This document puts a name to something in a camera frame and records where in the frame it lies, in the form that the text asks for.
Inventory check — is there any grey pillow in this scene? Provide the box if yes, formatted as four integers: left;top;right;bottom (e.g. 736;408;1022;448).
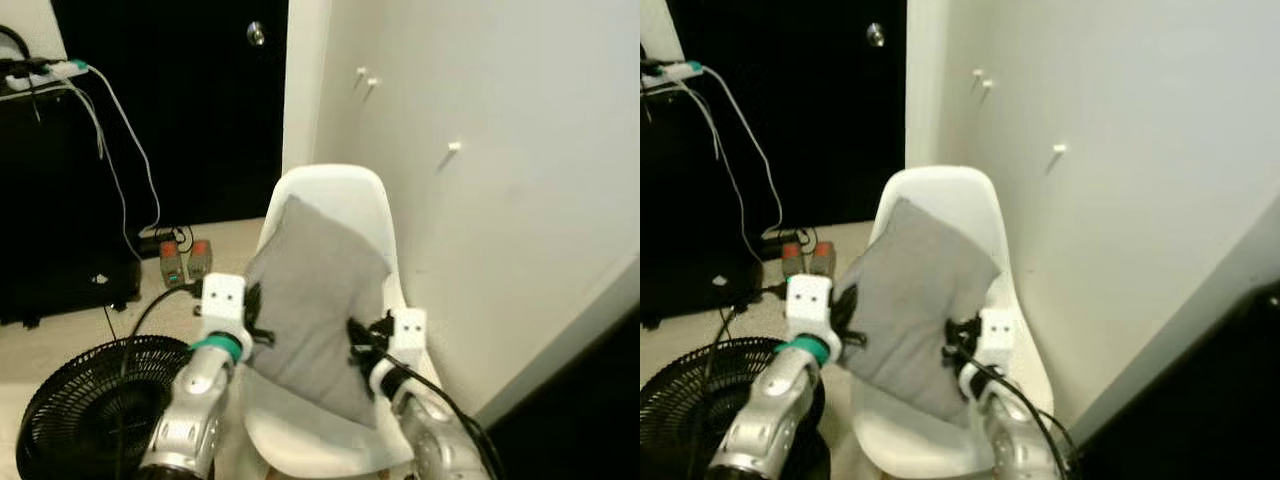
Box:
835;197;1003;429
243;195;393;429

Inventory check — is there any white plastic chair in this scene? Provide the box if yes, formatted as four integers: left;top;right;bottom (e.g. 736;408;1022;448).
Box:
845;165;1056;479
243;165;441;479

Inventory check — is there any black power adapter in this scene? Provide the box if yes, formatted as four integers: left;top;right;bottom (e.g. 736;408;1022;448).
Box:
762;228;811;254
138;226;191;256

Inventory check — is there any black door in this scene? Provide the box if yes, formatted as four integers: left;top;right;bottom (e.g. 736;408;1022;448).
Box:
665;0;909;231
50;0;291;231

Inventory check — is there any black floor fan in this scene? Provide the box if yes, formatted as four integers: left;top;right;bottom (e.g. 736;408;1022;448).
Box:
15;335;201;480
640;338;831;480

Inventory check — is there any white power strip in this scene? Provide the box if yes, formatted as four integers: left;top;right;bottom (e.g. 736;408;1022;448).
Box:
0;58;91;93
640;60;707;91

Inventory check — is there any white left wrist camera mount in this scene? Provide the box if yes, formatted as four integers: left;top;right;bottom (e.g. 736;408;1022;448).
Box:
197;273;249;341
785;275;836;341

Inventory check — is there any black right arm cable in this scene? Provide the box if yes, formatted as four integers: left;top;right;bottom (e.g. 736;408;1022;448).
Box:
350;340;503;480
950;345;1081;480

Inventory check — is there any white power cord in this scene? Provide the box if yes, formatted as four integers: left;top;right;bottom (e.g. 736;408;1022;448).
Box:
68;88;143;263
688;88;763;267
82;64;163;233
698;66;784;237

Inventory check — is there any black power cord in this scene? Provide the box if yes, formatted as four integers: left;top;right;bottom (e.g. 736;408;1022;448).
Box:
0;25;41;121

